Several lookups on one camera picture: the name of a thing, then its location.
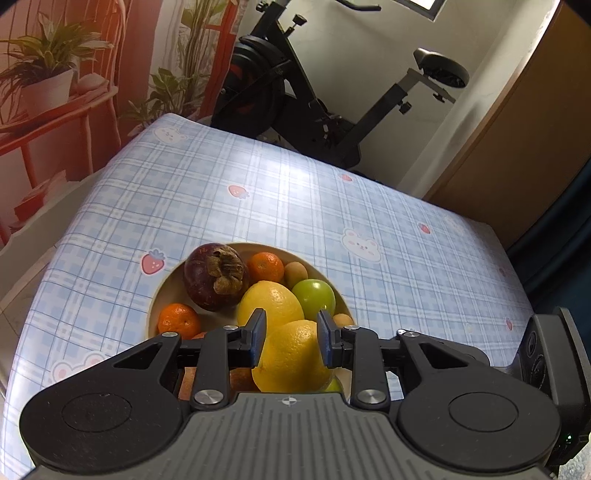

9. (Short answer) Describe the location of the dark blue cloth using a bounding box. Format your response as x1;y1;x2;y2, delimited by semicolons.
505;161;591;319

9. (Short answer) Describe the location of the wall poster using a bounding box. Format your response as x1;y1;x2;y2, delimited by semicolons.
0;0;245;250

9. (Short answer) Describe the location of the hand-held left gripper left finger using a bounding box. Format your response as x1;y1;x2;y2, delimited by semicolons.
113;308;269;409

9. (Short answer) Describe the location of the yellow lemon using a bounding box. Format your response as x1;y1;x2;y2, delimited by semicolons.
252;319;333;394
236;280;305;328

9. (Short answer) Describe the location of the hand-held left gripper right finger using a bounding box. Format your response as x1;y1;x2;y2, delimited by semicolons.
316;309;485;409

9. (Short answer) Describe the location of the wooden door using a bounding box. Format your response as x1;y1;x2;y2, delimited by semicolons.
422;0;591;250

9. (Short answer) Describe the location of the black exercise bike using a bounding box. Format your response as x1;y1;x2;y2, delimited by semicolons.
210;0;471;169

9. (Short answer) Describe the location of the window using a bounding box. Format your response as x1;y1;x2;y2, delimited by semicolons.
406;0;446;20

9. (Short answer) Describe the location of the blue plaid tablecloth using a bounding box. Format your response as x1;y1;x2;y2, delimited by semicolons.
4;113;536;416

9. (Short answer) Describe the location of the purple mangosteen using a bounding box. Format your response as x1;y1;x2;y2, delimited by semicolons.
184;243;250;312

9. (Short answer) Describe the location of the cream bowl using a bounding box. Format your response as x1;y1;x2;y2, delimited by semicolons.
147;242;358;398

